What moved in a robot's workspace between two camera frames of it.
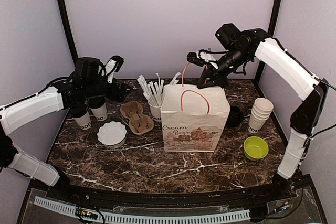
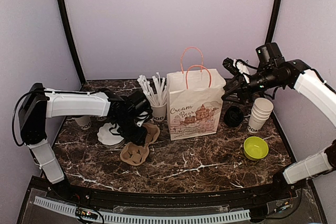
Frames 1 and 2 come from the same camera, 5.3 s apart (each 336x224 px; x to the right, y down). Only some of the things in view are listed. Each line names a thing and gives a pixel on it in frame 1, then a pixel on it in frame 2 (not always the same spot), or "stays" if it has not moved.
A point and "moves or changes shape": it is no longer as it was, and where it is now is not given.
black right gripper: x=216 y=78 -> x=242 y=88
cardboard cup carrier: x=139 y=123 moves or changes shape
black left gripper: x=121 y=95 -> x=138 y=137
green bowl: x=255 y=148 stays
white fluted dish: x=112 y=135 stays
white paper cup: x=84 y=122 stays
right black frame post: x=275 y=7 stays
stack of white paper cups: x=261 y=110 stays
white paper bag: x=193 y=119 moves or changes shape
